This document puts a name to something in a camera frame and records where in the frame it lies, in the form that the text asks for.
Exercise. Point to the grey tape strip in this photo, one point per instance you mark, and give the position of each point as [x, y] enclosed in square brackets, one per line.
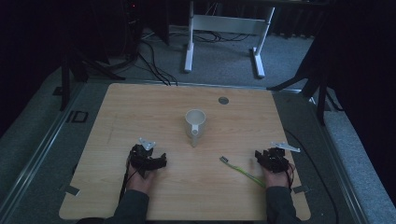
[301, 189]
[71, 189]

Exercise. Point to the dark equipment cabinet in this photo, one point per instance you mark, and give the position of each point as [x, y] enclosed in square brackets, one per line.
[134, 28]

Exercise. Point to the person's right hand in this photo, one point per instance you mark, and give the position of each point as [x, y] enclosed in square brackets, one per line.
[275, 179]

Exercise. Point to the white desk frame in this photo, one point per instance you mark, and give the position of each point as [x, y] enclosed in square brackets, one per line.
[229, 24]

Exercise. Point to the aluminium floor rail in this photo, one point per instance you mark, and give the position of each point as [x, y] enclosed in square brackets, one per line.
[342, 174]
[34, 158]

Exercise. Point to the green toothbrush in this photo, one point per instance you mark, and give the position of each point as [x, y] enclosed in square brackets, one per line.
[243, 171]

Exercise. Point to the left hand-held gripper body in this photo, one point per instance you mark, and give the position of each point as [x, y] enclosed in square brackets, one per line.
[140, 157]

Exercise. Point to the person's left hand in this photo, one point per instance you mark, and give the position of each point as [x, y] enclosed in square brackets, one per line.
[141, 183]

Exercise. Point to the grey table grommet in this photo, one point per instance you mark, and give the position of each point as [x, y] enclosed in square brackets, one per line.
[223, 100]

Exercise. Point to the white cup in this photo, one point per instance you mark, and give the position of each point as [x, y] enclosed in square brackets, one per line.
[195, 122]

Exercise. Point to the black tripod stand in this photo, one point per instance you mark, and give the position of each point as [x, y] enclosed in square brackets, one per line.
[321, 93]
[67, 77]

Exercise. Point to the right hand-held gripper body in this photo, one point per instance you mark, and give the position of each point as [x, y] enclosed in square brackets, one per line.
[277, 160]

